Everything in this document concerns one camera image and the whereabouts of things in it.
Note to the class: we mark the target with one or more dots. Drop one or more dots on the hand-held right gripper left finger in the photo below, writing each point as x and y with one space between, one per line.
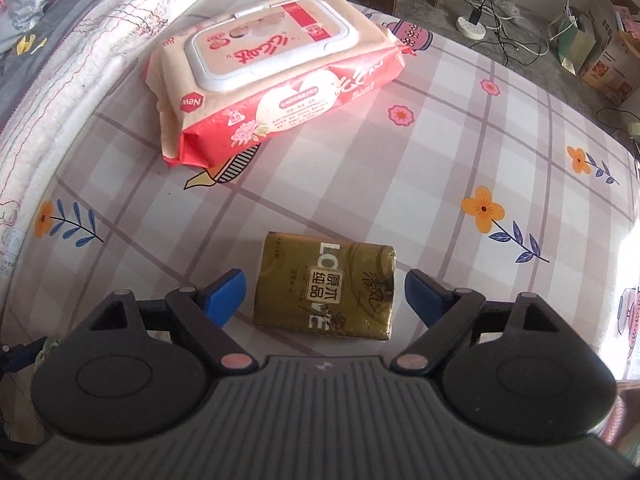
225 292

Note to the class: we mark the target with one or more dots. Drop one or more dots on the small printed cardboard box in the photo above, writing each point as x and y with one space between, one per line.
612 65

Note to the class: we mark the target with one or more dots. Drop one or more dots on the gold tissue pack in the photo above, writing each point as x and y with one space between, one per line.
325 285

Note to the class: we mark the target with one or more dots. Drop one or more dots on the grey printed bed sheet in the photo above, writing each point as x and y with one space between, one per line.
27 85

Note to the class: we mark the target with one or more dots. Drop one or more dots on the white power strip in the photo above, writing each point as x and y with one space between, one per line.
470 29

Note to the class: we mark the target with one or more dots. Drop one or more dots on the red wet wipes pack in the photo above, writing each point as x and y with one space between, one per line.
280 110

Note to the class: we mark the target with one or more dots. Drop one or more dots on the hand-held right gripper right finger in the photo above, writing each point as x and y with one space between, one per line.
425 295

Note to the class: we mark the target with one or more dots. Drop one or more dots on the white quilted mattress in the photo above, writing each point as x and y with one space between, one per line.
75 85

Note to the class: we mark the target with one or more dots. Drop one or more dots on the pink and grey quilt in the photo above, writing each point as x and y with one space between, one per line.
30 10

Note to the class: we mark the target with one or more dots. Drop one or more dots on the checked floral tablecloth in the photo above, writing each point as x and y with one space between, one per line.
400 185

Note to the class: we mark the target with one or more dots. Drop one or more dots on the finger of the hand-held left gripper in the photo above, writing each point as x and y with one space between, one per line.
17 355

